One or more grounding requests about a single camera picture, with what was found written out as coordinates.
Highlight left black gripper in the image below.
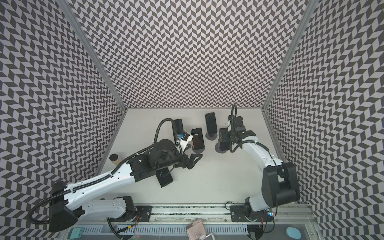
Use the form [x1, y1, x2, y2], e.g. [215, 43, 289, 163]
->
[155, 147, 204, 172]

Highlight black phone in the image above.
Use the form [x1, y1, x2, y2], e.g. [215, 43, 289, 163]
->
[218, 128, 231, 151]
[191, 128, 205, 150]
[156, 168, 173, 188]
[171, 119, 185, 142]
[205, 112, 218, 135]

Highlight grey round phone stand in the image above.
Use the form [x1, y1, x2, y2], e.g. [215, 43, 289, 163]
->
[215, 143, 227, 154]

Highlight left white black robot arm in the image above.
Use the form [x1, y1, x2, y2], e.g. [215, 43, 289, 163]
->
[27, 118, 203, 233]

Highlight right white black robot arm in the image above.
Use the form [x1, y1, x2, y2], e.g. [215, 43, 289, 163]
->
[218, 104, 301, 222]

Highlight grey stand under middle phone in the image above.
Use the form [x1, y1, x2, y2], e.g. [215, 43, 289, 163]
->
[192, 147, 205, 154]

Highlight grey stand under phone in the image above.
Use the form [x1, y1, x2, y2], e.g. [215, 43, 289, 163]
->
[192, 147, 205, 154]
[205, 133, 218, 141]

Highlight grey stand under back phone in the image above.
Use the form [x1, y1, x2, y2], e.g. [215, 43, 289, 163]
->
[205, 133, 218, 141]

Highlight pink box at front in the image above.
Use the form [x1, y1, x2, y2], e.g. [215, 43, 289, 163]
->
[186, 219, 216, 240]

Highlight small jar with black lid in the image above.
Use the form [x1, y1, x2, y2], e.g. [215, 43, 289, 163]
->
[109, 154, 122, 166]

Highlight teal round object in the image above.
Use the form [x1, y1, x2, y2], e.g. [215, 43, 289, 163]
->
[286, 227, 302, 240]

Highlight teal square object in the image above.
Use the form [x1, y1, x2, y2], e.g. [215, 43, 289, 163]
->
[67, 227, 85, 240]

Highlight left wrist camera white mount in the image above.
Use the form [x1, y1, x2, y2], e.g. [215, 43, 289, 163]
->
[177, 131, 193, 144]

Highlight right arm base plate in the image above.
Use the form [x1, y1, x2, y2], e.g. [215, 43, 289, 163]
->
[229, 205, 274, 223]

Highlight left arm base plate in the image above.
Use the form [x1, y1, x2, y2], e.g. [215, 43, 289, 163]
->
[120, 205, 153, 223]

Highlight aluminium front rail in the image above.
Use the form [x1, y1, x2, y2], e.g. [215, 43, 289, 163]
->
[59, 203, 319, 226]

